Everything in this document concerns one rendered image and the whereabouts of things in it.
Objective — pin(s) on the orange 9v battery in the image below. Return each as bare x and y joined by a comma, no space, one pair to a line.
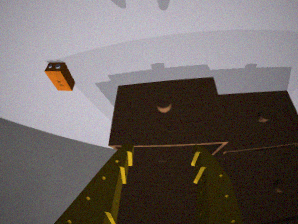
60,76

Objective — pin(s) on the dark brown chest of drawers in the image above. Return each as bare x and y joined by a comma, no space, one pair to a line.
219,155

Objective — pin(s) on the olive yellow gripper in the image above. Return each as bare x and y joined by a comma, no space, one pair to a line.
98,203

